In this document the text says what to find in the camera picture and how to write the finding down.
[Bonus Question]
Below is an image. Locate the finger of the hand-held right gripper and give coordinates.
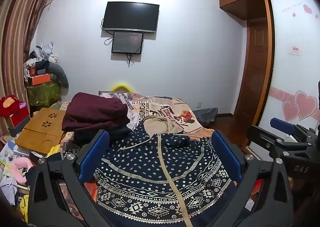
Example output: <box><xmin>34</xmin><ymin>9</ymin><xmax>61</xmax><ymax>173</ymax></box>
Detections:
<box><xmin>246</xmin><ymin>125</ymin><xmax>311</xmax><ymax>162</ymax></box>
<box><xmin>270</xmin><ymin>117</ymin><xmax>316</xmax><ymax>143</ymax></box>

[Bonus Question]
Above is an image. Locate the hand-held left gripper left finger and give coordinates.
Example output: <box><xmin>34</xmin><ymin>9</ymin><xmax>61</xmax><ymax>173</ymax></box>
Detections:
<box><xmin>28</xmin><ymin>130</ymin><xmax>110</xmax><ymax>227</ymax></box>

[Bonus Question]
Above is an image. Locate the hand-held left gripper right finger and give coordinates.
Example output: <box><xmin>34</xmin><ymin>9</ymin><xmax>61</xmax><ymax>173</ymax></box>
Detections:
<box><xmin>212</xmin><ymin>130</ymin><xmax>294</xmax><ymax>227</ymax></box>

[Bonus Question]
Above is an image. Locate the navy patterned hoodie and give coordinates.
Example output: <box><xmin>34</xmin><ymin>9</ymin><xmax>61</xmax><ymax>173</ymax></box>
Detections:
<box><xmin>60</xmin><ymin>115</ymin><xmax>250</xmax><ymax>227</ymax></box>

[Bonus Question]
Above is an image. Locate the pile of clothes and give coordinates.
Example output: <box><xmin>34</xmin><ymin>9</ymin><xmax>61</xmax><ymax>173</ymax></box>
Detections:
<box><xmin>24</xmin><ymin>42</ymin><xmax>59</xmax><ymax>78</ymax></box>

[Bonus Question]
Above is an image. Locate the dark folded garment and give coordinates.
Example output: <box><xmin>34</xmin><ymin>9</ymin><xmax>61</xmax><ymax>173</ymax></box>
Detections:
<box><xmin>74</xmin><ymin>125</ymin><xmax>133</xmax><ymax>146</ymax></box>

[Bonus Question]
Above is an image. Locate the maroon folded garment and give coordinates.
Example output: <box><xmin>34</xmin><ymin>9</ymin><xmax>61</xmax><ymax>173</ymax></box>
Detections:
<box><xmin>62</xmin><ymin>92</ymin><xmax>129</xmax><ymax>133</ymax></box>

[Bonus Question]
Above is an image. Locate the grey bag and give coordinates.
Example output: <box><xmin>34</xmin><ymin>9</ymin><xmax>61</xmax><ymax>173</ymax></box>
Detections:
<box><xmin>192</xmin><ymin>108</ymin><xmax>218</xmax><ymax>127</ymax></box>

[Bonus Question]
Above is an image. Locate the yellow cloth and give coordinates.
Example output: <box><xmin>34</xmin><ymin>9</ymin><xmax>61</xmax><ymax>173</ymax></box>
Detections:
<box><xmin>46</xmin><ymin>145</ymin><xmax>62</xmax><ymax>158</ymax></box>

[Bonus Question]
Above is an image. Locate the white sliding door with hearts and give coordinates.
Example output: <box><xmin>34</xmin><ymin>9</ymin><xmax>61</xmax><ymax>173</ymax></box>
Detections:
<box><xmin>259</xmin><ymin>0</ymin><xmax>320</xmax><ymax>140</ymax></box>

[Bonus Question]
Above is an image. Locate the wooden lap desk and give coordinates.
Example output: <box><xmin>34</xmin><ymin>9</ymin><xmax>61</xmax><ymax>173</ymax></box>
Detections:
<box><xmin>15</xmin><ymin>108</ymin><xmax>67</xmax><ymax>156</ymax></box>

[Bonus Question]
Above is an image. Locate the wooden door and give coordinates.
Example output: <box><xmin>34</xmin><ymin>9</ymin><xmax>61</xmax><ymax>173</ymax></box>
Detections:
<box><xmin>234</xmin><ymin>17</ymin><xmax>269</xmax><ymax>120</ymax></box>

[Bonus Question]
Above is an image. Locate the yellow round object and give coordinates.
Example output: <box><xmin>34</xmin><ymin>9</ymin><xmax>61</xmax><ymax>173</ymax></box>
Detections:
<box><xmin>111</xmin><ymin>82</ymin><xmax>133</xmax><ymax>92</ymax></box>

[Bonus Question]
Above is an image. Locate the pink plush toy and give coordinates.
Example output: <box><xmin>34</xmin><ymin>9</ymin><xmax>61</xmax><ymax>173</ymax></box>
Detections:
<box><xmin>11</xmin><ymin>158</ymin><xmax>35</xmax><ymax>185</ymax></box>

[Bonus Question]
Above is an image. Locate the green cloth covered table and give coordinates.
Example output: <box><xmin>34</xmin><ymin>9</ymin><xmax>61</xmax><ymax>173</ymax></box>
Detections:
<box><xmin>26</xmin><ymin>83</ymin><xmax>62</xmax><ymax>107</ymax></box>

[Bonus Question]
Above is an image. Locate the grey storage box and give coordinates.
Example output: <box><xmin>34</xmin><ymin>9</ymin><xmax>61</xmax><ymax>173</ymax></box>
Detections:
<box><xmin>7</xmin><ymin>114</ymin><xmax>32</xmax><ymax>138</ymax></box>

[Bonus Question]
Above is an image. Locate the stack of magazines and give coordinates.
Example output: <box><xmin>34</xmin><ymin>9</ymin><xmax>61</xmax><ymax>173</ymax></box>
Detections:
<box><xmin>0</xmin><ymin>141</ymin><xmax>31</xmax><ymax>168</ymax></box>

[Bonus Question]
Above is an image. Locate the orange box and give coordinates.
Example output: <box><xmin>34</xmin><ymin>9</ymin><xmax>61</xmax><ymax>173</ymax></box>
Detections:
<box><xmin>27</xmin><ymin>73</ymin><xmax>54</xmax><ymax>86</ymax></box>

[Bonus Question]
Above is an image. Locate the white plastic bag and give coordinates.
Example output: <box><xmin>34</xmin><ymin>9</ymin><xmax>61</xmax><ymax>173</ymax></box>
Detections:
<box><xmin>0</xmin><ymin>176</ymin><xmax>20</xmax><ymax>205</ymax></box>

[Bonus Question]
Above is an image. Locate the red plush toy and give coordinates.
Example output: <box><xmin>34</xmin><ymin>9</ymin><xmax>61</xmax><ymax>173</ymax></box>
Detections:
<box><xmin>0</xmin><ymin>95</ymin><xmax>22</xmax><ymax>118</ymax></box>

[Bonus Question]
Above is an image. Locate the small black monitor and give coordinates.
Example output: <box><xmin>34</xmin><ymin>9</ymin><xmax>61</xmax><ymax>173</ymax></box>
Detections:
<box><xmin>111</xmin><ymin>31</ymin><xmax>144</xmax><ymax>54</ymax></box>

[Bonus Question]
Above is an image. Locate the large black television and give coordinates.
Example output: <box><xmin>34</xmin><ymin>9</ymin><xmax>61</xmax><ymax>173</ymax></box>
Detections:
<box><xmin>102</xmin><ymin>2</ymin><xmax>160</xmax><ymax>34</ymax></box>

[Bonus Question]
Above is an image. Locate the striped brown curtain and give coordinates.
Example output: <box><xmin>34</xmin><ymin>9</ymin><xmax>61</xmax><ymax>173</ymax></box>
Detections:
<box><xmin>0</xmin><ymin>0</ymin><xmax>57</xmax><ymax>118</ymax></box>

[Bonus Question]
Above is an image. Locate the television cable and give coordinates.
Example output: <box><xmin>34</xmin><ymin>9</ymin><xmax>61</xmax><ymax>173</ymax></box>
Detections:
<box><xmin>101</xmin><ymin>18</ymin><xmax>113</xmax><ymax>46</ymax></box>

